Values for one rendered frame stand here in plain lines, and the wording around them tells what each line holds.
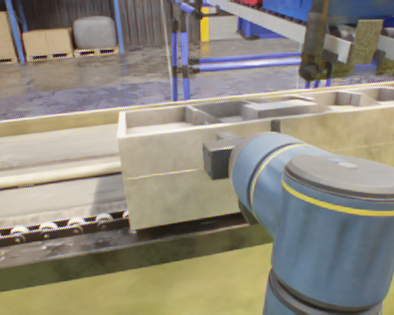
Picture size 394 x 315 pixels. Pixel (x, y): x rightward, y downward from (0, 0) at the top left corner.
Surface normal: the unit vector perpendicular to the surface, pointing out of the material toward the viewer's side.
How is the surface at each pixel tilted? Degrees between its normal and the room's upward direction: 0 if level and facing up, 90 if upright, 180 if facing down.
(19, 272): 90
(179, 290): 90
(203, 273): 90
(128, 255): 90
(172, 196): 80
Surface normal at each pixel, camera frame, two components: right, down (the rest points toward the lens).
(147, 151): 0.22, 0.27
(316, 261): -0.62, 0.17
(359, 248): -0.14, 0.25
